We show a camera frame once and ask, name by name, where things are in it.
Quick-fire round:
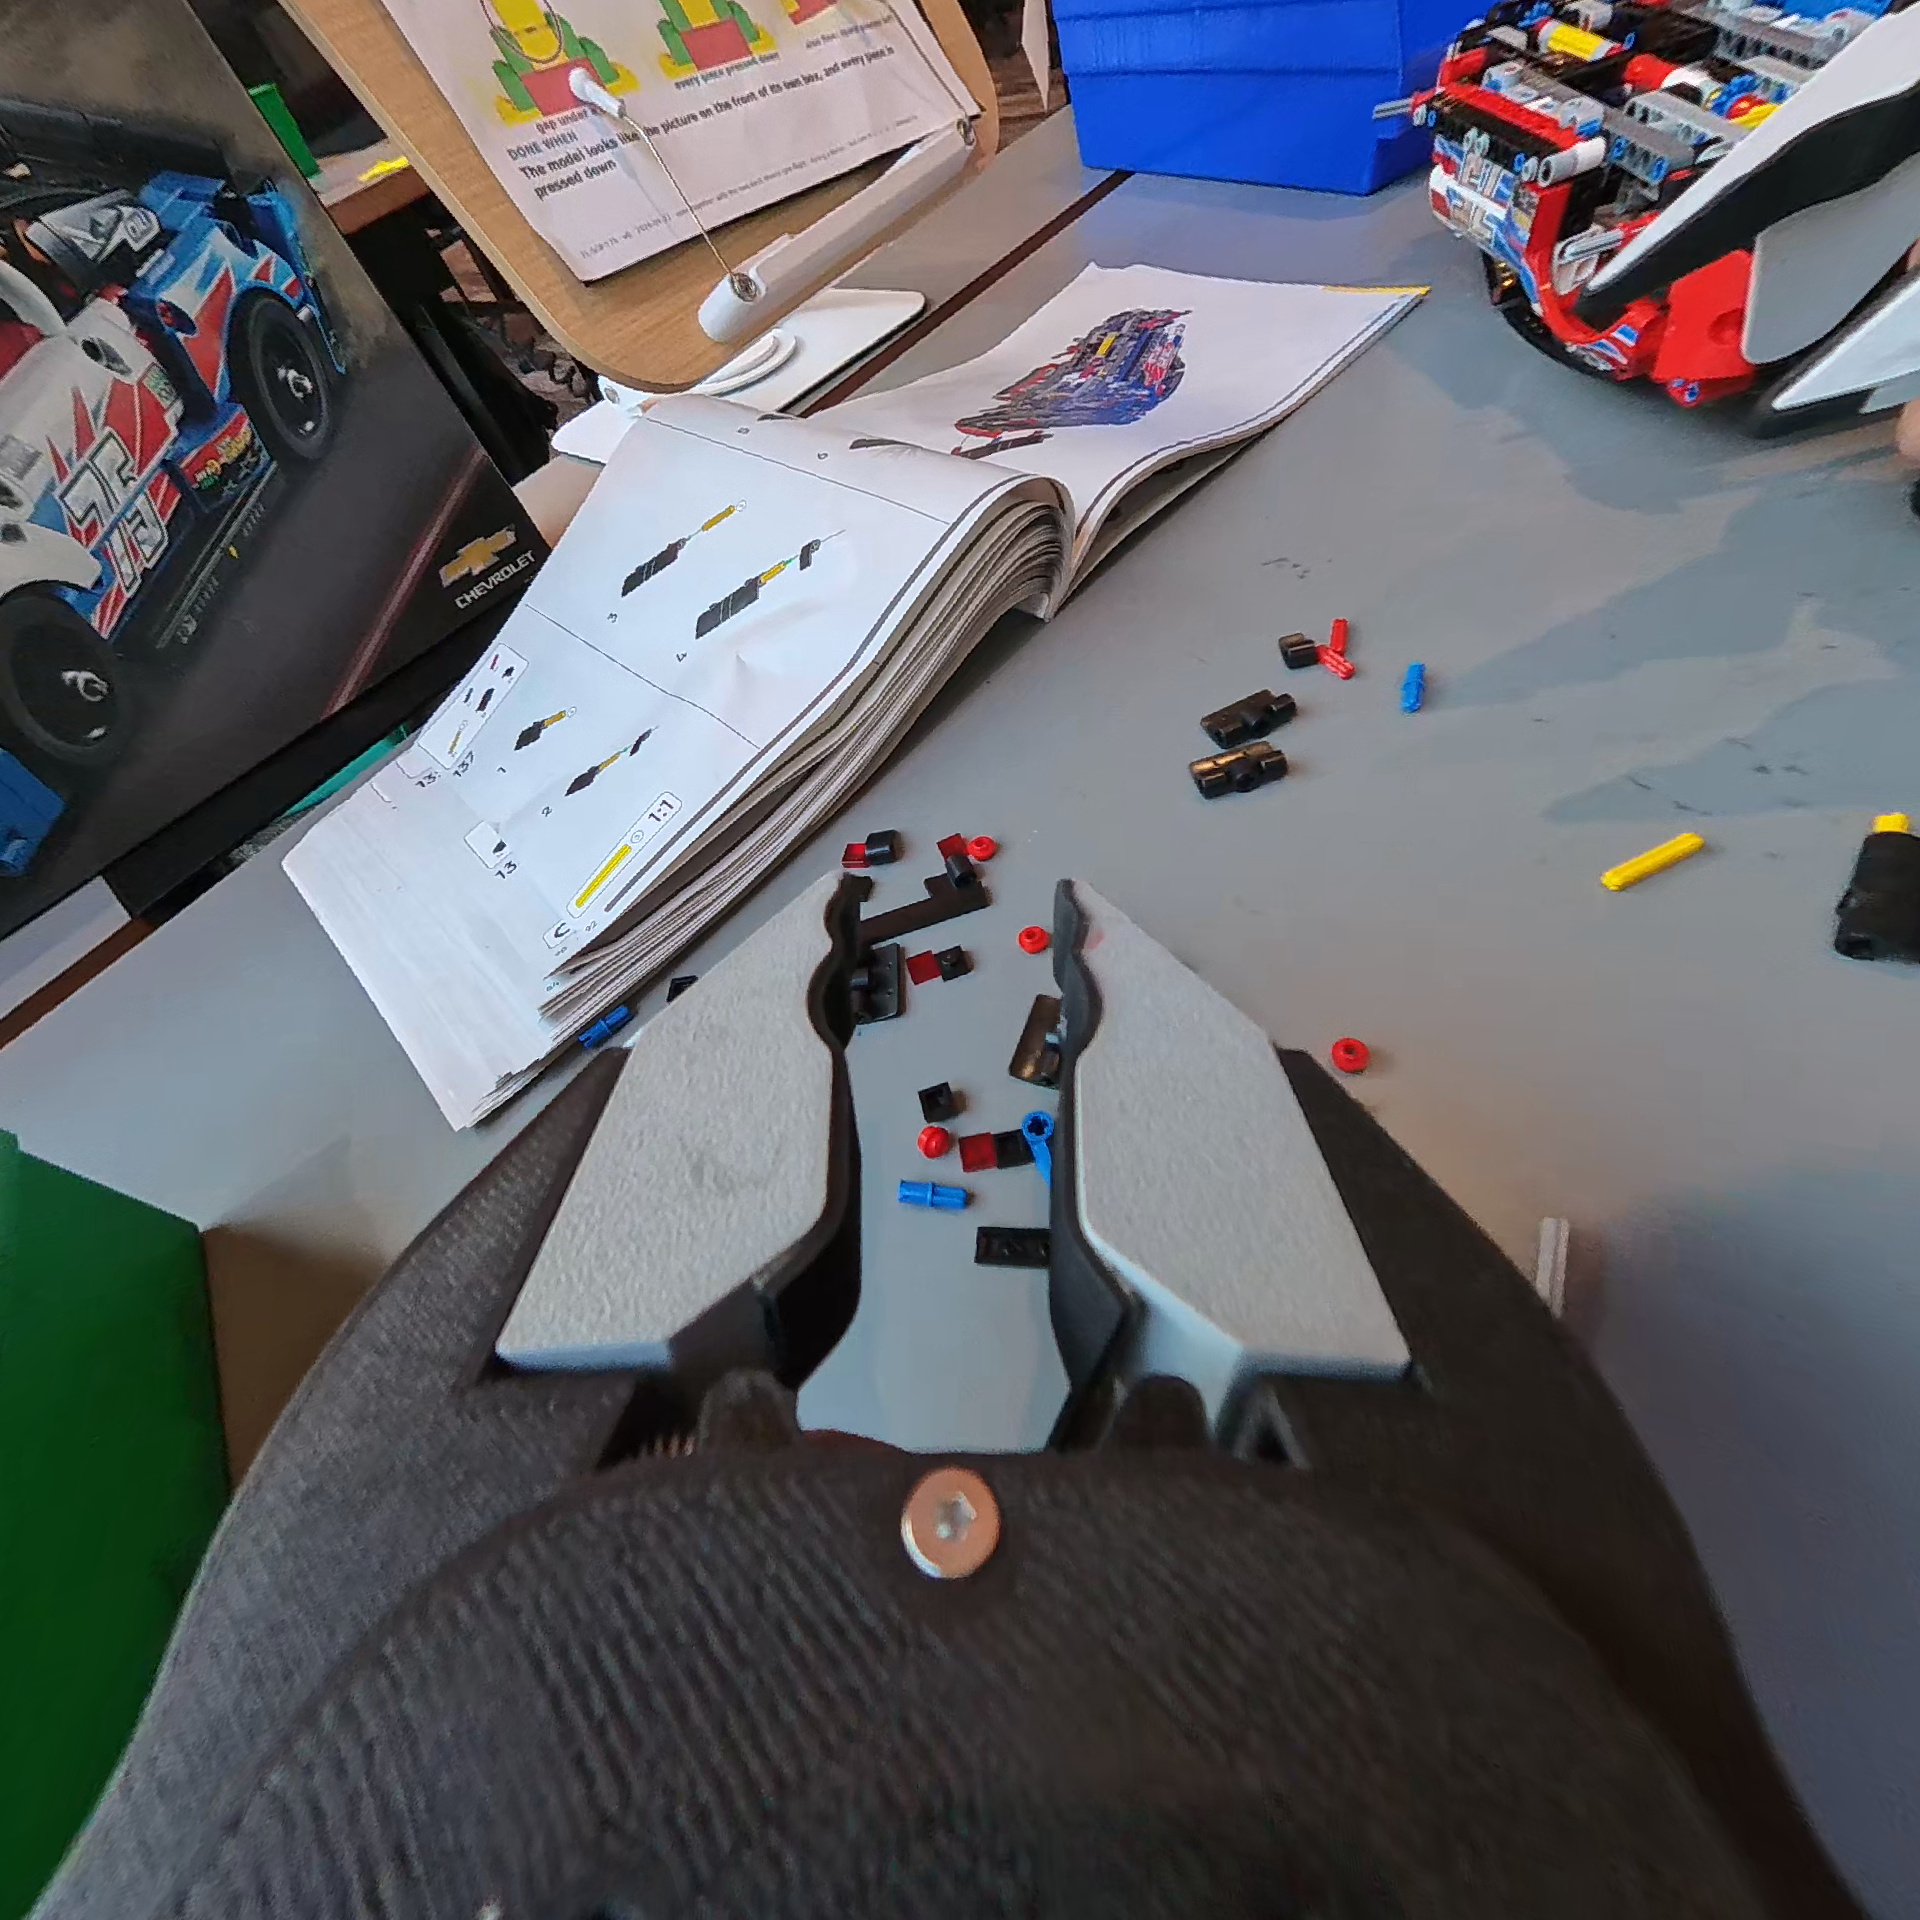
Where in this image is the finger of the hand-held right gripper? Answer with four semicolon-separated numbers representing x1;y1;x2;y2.
1581;16;1920;330
1755;284;1920;435

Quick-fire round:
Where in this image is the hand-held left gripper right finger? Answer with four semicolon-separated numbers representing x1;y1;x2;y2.
1048;883;1415;1448

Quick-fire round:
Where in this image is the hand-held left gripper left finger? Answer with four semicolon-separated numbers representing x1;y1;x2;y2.
497;873;877;1391

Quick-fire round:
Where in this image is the partly built toy car model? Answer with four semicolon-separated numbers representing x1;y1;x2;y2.
1415;0;1920;410

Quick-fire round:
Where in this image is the pile of small toy bricks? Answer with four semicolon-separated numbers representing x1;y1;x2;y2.
574;829;1373;1268

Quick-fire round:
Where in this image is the black toy axle connector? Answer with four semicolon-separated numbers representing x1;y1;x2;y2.
1829;829;1920;961

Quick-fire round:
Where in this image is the instruction booklet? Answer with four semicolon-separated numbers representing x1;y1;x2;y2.
284;258;1432;1128

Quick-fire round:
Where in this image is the blue plastic bin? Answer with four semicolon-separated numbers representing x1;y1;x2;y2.
1052;0;1490;195

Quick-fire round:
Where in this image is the green plastic bin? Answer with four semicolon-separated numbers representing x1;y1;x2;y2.
0;1132;233;1920

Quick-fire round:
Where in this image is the wooden document stand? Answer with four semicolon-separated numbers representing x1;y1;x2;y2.
281;0;1001;447

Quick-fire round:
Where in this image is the black toy car set box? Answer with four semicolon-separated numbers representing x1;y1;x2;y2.
0;0;549;936

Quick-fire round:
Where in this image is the printed instruction sheet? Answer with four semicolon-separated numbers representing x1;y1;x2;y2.
378;0;982;284

